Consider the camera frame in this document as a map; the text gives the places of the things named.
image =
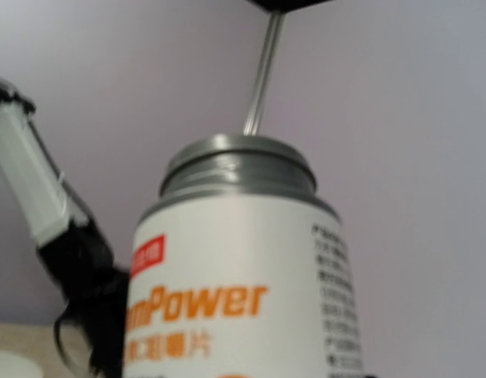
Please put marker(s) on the orange pill bottle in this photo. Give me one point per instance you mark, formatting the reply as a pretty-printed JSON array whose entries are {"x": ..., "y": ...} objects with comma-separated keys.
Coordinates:
[{"x": 240, "y": 270}]

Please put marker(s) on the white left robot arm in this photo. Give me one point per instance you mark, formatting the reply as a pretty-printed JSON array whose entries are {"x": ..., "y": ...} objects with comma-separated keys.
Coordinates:
[{"x": 68, "y": 242}]

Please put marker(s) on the white ceramic bowl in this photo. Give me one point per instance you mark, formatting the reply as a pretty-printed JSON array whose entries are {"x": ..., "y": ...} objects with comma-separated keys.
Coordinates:
[{"x": 17, "y": 366}]

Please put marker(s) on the left aluminium corner post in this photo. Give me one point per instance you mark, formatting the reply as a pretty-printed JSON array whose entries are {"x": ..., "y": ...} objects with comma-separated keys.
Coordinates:
[{"x": 271, "y": 40}]

